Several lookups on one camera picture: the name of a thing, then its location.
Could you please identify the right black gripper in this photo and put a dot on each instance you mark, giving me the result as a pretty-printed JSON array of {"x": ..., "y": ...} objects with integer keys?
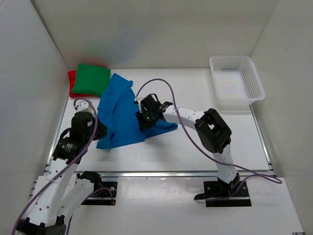
[{"x": 144, "y": 125}]

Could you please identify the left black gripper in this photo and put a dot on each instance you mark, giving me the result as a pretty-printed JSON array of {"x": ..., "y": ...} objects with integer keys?
[{"x": 102, "y": 131}]

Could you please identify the blue t shirt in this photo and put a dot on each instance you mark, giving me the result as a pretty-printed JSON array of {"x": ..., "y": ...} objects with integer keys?
[{"x": 116, "y": 110}]

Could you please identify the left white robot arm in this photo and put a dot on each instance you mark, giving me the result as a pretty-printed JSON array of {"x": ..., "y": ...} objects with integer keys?
[{"x": 50, "y": 210}]

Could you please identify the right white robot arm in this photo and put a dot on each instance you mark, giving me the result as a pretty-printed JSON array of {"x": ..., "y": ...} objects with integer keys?
[{"x": 213, "y": 132}]

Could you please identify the green folded t shirt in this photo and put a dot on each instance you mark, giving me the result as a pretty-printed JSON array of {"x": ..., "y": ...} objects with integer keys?
[{"x": 91, "y": 80}]

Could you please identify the red folded t shirt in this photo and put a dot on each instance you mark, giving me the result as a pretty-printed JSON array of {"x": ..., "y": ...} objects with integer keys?
[{"x": 71, "y": 76}]

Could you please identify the white plastic basket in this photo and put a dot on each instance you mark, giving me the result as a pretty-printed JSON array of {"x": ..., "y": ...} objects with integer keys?
[{"x": 236, "y": 81}]

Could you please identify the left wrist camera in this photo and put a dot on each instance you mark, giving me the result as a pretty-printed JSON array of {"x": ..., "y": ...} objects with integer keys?
[{"x": 81, "y": 105}]

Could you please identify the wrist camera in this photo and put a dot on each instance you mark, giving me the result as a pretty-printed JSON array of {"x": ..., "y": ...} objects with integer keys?
[
  {"x": 137, "y": 101},
  {"x": 81, "y": 105}
]

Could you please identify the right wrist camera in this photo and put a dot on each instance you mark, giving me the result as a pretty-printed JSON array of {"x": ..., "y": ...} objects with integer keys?
[{"x": 137, "y": 101}]

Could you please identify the aluminium rail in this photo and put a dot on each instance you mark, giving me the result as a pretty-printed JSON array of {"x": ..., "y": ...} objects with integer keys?
[{"x": 158, "y": 173}]

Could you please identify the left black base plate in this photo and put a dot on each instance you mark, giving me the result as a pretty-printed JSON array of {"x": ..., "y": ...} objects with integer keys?
[{"x": 104, "y": 194}]

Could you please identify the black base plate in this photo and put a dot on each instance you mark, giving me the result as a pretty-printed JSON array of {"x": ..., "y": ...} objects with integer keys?
[
  {"x": 104, "y": 194},
  {"x": 215, "y": 195}
]

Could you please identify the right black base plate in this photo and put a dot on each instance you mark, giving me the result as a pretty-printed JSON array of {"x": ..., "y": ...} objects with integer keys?
[{"x": 215, "y": 195}]

